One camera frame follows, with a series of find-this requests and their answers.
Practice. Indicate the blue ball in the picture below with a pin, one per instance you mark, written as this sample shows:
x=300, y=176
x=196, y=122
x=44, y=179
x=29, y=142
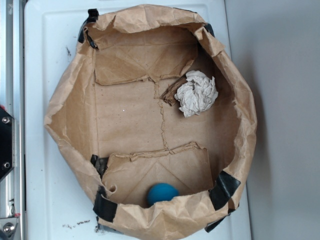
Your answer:
x=161, y=192

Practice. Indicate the brown paper bag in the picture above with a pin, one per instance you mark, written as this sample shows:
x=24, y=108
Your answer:
x=145, y=49

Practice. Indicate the crumpled brown cardboard scrap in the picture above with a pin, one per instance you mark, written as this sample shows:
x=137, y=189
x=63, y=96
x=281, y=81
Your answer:
x=169, y=95

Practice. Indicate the crumpled white paper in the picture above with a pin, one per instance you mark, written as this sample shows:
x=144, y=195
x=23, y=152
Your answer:
x=197, y=95

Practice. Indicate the black tape strip lower right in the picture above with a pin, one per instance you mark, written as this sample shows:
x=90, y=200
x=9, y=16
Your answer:
x=224, y=188

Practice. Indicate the black tape strip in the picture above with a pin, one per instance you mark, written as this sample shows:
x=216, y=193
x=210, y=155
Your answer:
x=103, y=207
x=209, y=29
x=93, y=15
x=224, y=188

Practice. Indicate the black tape strip lower left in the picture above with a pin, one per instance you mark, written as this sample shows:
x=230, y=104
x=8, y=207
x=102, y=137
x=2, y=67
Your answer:
x=103, y=207

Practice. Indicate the black tape strip upper right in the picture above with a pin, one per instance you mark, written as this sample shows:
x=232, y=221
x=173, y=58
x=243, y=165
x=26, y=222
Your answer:
x=209, y=29

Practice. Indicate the black tape strip upper left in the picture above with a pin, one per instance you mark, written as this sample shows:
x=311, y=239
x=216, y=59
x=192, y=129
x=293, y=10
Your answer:
x=93, y=15

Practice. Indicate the white plastic tray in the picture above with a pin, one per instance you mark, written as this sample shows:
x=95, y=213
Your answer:
x=57, y=208

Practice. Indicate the black metal bracket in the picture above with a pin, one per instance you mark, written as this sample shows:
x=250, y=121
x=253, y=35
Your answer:
x=6, y=143

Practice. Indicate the aluminium frame rail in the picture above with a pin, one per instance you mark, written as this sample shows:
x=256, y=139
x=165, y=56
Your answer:
x=13, y=221

